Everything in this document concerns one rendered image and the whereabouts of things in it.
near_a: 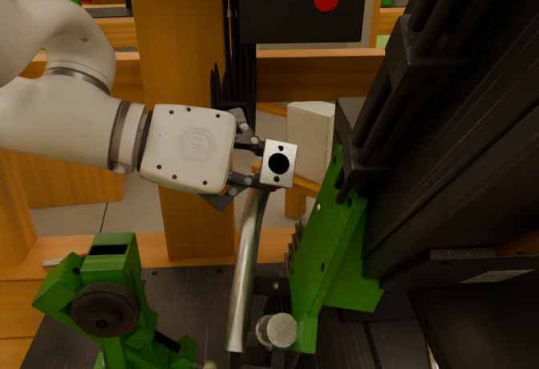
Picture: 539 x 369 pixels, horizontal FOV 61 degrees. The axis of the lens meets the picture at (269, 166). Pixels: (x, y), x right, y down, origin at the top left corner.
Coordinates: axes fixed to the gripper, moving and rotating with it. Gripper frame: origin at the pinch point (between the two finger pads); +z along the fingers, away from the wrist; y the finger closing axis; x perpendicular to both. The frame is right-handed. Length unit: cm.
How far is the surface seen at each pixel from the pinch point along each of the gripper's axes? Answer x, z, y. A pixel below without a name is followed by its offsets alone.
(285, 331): 0.7, 5.1, -19.0
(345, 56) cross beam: 18.7, 14.5, 29.0
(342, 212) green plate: -9.5, 6.6, -5.8
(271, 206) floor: 202, 43, 33
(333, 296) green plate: -2.5, 9.3, -14.3
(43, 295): 5.1, -22.9, -19.2
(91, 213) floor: 220, -55, 13
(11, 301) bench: 43, -36, -24
